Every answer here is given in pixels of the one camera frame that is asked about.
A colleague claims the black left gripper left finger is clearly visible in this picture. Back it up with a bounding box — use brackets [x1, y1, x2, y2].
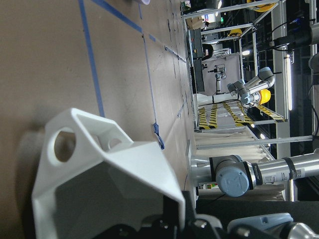
[94, 224, 142, 239]

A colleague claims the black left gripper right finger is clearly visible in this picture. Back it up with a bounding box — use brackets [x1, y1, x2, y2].
[161, 191, 195, 239]

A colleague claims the white angular cup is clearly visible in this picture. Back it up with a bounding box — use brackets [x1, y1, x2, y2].
[32, 108, 182, 239]

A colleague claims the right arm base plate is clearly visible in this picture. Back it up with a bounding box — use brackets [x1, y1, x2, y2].
[185, 139, 198, 204]

